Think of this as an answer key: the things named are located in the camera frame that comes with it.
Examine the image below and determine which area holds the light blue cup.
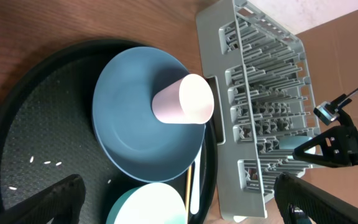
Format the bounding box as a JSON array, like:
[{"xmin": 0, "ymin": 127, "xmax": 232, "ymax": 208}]
[{"xmin": 278, "ymin": 136, "xmax": 312, "ymax": 153}]

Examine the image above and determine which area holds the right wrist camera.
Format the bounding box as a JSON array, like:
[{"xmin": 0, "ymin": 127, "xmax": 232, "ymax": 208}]
[{"xmin": 313, "ymin": 101, "xmax": 339, "ymax": 126}]

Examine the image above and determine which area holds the round black serving tray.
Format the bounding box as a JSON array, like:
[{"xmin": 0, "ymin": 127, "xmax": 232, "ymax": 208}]
[{"xmin": 0, "ymin": 39, "xmax": 219, "ymax": 224}]

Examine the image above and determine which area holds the pink cup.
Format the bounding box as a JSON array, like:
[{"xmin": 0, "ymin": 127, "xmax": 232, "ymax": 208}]
[{"xmin": 152, "ymin": 74, "xmax": 214, "ymax": 124}]

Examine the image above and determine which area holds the light blue bowl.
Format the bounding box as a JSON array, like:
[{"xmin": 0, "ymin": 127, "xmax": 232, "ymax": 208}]
[{"xmin": 106, "ymin": 183, "xmax": 187, "ymax": 224}]

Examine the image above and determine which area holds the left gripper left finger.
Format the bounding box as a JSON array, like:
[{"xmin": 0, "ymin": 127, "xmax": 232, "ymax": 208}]
[{"xmin": 0, "ymin": 174, "xmax": 86, "ymax": 224}]

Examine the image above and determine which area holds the wooden chopstick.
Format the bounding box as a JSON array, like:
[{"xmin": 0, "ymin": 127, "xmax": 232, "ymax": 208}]
[{"xmin": 185, "ymin": 166, "xmax": 192, "ymax": 217}]

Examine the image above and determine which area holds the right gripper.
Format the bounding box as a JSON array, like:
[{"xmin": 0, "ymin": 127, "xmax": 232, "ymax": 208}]
[{"xmin": 292, "ymin": 109, "xmax": 358, "ymax": 168}]

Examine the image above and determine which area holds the dark blue plate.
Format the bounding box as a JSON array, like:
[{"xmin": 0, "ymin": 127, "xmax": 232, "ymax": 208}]
[{"xmin": 92, "ymin": 47, "xmax": 206, "ymax": 182}]

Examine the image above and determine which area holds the white plastic knife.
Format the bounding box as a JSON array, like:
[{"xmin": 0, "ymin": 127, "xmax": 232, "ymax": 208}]
[{"xmin": 190, "ymin": 147, "xmax": 202, "ymax": 215}]

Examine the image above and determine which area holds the grey plastic dishwasher rack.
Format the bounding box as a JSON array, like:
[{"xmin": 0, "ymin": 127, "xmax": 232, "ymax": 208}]
[{"xmin": 196, "ymin": 0, "xmax": 320, "ymax": 222}]

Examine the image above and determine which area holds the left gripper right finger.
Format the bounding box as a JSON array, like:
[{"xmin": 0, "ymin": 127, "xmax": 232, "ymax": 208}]
[{"xmin": 273, "ymin": 172, "xmax": 358, "ymax": 224}]

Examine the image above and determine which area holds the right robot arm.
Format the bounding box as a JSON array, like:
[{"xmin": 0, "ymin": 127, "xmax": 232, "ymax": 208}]
[{"xmin": 292, "ymin": 88, "xmax": 358, "ymax": 168}]

